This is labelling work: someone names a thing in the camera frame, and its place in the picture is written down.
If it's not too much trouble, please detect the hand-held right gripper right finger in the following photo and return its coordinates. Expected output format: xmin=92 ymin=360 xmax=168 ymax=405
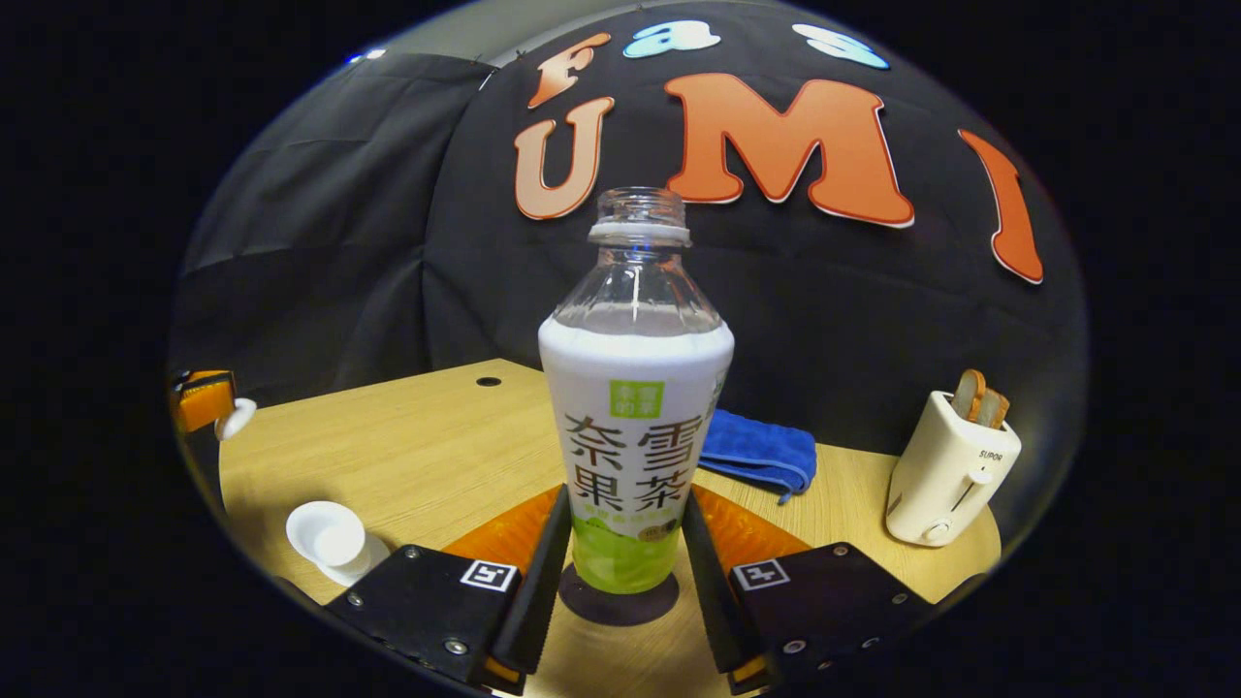
xmin=682 ymin=485 xmax=937 ymax=694

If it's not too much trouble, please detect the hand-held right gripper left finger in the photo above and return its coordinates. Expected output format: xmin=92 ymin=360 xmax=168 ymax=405
xmin=325 ymin=485 xmax=573 ymax=694

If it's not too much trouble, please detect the dark round coaster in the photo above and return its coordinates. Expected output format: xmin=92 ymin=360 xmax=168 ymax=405
xmin=557 ymin=562 xmax=682 ymax=627

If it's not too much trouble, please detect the white green label water bottle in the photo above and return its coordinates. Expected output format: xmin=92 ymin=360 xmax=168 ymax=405
xmin=538 ymin=187 xmax=736 ymax=595

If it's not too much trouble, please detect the white teacup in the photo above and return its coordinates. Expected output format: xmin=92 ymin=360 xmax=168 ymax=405
xmin=285 ymin=500 xmax=374 ymax=581

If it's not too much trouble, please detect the blue towel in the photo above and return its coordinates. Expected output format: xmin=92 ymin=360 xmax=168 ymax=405
xmin=700 ymin=408 xmax=818 ymax=505

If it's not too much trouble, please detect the white toaster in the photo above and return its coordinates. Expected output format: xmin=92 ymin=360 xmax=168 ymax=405
xmin=885 ymin=390 xmax=1023 ymax=548

